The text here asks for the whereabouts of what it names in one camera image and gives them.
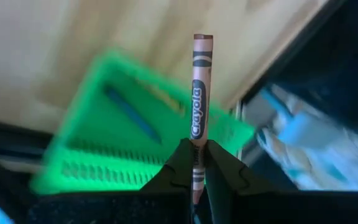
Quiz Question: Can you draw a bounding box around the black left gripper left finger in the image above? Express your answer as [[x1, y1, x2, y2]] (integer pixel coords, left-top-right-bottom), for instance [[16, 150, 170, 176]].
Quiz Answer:
[[140, 138, 195, 194]]

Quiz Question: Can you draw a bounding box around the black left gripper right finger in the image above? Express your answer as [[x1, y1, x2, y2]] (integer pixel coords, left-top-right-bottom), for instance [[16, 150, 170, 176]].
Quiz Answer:
[[203, 139, 276, 224]]

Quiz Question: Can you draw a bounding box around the maroon crayon pink wrapper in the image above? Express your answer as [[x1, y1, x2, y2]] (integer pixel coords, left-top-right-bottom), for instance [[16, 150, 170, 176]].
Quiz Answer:
[[190, 33, 214, 206]]

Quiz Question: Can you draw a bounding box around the white and blue sheet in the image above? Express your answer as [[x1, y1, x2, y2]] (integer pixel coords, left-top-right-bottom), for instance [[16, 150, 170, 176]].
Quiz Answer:
[[242, 83, 358, 191]]

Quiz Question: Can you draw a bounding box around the green plastic basket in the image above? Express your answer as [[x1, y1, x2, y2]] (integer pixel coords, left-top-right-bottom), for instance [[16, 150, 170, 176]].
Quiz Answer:
[[29, 49, 257, 196]]

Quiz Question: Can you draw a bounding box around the black aluminium rig frame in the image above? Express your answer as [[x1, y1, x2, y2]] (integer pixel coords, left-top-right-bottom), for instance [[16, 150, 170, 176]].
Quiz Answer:
[[0, 118, 57, 224]]

